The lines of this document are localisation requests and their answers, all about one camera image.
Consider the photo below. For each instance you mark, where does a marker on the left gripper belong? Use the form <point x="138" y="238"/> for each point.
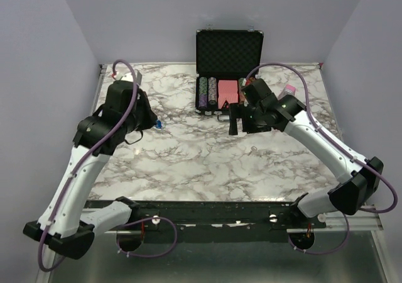
<point x="151" y="117"/>

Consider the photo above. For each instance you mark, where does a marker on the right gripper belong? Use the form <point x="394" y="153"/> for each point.
<point x="236" y="110"/>

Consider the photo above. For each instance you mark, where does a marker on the silver key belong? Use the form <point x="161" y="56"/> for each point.
<point x="253" y="150"/>

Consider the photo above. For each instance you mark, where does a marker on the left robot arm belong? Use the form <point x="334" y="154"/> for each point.
<point x="63" y="227"/>

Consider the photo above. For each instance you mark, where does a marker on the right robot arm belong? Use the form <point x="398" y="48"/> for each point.
<point x="357" y="176"/>

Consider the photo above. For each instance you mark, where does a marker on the black poker chip case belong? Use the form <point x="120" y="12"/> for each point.
<point x="223" y="55"/>

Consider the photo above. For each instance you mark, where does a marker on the pink card box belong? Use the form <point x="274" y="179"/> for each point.
<point x="287" y="90"/>

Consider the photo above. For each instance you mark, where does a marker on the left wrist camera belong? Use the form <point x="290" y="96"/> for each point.
<point x="137" y="77"/>

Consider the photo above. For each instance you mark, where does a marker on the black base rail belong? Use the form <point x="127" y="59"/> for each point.
<point x="230" y="222"/>

